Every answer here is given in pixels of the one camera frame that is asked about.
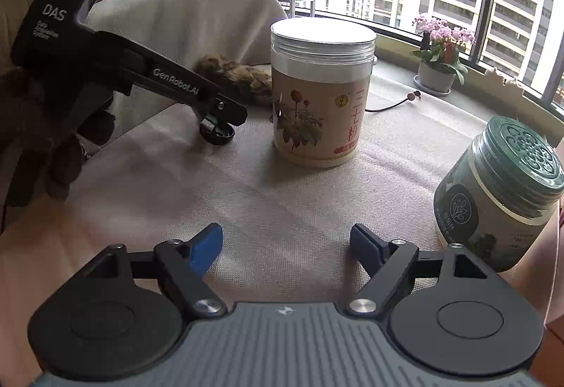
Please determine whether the green lidded glass jar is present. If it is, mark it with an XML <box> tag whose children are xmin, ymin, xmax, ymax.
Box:
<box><xmin>433</xmin><ymin>117</ymin><xmax>563</xmax><ymax>272</ymax></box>

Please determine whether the white floral canister jar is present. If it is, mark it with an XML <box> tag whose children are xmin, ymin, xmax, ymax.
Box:
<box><xmin>270</xmin><ymin>17</ymin><xmax>376</xmax><ymax>168</ymax></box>

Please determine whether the beige sofa blanket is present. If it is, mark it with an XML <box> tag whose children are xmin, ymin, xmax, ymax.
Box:
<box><xmin>78</xmin><ymin>0</ymin><xmax>289</xmax><ymax>141</ymax></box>

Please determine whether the pink flower pot plant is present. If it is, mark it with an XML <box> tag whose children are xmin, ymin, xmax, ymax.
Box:
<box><xmin>412</xmin><ymin>14</ymin><xmax>475</xmax><ymax>97</ymax></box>

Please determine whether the brown furry plush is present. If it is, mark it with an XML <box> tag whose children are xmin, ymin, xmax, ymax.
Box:
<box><xmin>194</xmin><ymin>54</ymin><xmax>272</xmax><ymax>107</ymax></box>

